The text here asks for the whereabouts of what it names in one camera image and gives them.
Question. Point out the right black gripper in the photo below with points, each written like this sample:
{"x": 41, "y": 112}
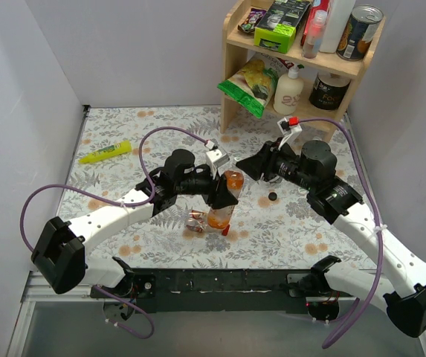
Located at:
{"x": 268, "y": 162}

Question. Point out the yellow green tube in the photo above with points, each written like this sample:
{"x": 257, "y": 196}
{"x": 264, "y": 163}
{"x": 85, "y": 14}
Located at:
{"x": 106, "y": 153}

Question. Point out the orange drink bottle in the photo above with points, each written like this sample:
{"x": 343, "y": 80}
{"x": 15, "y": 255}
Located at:
{"x": 220, "y": 217}

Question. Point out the white pump lotion bottle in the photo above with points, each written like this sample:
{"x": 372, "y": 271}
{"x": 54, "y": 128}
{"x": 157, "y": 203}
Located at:
{"x": 289, "y": 88}

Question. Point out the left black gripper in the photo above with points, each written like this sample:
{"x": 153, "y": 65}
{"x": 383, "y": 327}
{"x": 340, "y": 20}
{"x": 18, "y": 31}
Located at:
{"x": 213, "y": 187}

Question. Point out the red white carton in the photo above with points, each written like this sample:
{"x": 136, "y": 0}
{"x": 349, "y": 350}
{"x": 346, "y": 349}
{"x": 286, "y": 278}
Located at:
{"x": 315, "y": 6}

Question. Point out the black bottle cap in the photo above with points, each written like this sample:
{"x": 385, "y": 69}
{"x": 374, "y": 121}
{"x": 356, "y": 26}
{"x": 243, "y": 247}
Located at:
{"x": 272, "y": 196}

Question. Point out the black canister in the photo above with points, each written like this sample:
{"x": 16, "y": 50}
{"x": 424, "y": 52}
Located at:
{"x": 328, "y": 90}

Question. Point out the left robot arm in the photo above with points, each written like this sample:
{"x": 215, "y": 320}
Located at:
{"x": 63, "y": 252}

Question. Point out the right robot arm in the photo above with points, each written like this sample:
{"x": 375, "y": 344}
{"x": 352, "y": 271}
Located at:
{"x": 402, "y": 293}

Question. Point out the green black box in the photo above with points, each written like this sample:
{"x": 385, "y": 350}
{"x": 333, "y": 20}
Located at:
{"x": 278, "y": 28}

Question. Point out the white tall bottle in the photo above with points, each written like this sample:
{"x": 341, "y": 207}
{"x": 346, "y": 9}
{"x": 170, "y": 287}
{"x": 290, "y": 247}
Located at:
{"x": 338, "y": 15}

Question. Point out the green chips bag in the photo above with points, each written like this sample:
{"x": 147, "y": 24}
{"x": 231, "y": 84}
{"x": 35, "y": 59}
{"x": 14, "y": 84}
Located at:
{"x": 251, "y": 88}

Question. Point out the tin food can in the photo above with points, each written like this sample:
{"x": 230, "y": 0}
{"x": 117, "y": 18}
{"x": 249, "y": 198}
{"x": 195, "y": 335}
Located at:
{"x": 360, "y": 29}

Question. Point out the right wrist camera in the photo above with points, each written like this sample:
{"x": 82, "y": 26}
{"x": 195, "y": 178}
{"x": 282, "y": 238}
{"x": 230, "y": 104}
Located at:
{"x": 290, "y": 129}

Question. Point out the dark snack packet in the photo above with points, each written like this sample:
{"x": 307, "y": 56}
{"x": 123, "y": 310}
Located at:
{"x": 248, "y": 26}

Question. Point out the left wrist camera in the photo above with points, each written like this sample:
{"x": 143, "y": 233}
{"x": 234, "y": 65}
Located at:
{"x": 215, "y": 156}

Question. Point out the cassava chips bag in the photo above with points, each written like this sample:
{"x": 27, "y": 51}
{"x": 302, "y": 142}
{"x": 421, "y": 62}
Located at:
{"x": 264, "y": 62}

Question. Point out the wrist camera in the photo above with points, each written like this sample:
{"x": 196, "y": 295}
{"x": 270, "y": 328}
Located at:
{"x": 215, "y": 156}
{"x": 290, "y": 129}

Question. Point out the red-cap clear bottle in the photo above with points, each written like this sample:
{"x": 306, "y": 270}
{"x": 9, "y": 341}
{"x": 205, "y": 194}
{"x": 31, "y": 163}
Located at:
{"x": 197, "y": 222}

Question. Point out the pink spray bottle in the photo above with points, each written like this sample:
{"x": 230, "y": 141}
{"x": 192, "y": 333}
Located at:
{"x": 314, "y": 34}

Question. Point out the floral table mat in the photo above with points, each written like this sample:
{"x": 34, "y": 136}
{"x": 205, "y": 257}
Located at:
{"x": 272, "y": 226}

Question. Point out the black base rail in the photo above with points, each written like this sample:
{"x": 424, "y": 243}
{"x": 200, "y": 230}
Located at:
{"x": 217, "y": 290}

